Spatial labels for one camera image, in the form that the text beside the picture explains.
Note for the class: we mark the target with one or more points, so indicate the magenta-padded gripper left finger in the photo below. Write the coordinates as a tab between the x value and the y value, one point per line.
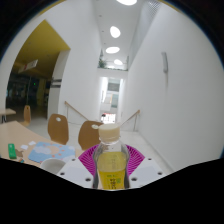
76	173

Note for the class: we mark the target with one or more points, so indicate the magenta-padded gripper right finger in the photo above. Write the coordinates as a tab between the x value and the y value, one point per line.
145	173

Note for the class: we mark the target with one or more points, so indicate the clear bottle with yellow drink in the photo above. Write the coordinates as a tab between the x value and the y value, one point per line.
111	163

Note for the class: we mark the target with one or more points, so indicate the white ceramic mug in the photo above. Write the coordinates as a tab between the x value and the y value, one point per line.
52	165

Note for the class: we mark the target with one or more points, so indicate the light blue printed paper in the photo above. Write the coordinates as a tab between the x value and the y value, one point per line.
46	151

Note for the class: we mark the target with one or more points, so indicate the brown wooden chair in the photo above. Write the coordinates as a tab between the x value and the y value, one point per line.
87	136
58	131
27	115

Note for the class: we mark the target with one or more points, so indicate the wooden stair handrail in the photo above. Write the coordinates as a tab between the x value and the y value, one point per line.
131	116
75	110

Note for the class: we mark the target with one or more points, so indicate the small green box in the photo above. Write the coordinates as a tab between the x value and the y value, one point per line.
12	151

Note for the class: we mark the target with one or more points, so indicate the light wooden table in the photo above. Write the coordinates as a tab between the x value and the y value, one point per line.
6	111

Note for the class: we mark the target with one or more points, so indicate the green potted plant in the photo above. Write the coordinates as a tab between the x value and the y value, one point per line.
102	63

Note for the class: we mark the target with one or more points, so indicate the white hanging sign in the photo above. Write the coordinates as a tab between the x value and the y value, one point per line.
28	66

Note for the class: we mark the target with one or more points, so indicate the round ceiling lights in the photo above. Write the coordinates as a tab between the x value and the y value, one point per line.
115	31

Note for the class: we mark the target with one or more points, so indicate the grey wall lamp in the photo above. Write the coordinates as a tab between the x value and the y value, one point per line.
164	62

